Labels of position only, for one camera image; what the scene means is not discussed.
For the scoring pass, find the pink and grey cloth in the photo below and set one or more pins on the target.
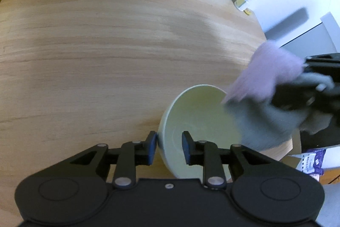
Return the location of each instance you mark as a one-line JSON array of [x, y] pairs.
[[265, 88]]

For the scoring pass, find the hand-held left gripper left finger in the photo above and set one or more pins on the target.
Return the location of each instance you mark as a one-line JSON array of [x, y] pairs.
[[152, 147]]

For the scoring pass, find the white pill bottle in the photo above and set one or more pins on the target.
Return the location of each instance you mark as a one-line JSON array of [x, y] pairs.
[[243, 0]]

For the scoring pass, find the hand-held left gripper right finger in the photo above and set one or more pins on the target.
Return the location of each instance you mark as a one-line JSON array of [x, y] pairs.
[[186, 147]]

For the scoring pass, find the pale green bowl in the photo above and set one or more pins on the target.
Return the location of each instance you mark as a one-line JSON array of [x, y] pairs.
[[196, 123]]

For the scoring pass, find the yellow round disc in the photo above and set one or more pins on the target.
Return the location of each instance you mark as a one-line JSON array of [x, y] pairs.
[[248, 12]]

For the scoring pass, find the purple and white packet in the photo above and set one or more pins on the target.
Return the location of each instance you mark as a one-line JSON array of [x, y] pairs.
[[312, 160]]

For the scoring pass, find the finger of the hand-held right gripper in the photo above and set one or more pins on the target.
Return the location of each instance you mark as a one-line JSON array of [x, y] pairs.
[[300, 96], [322, 64]]

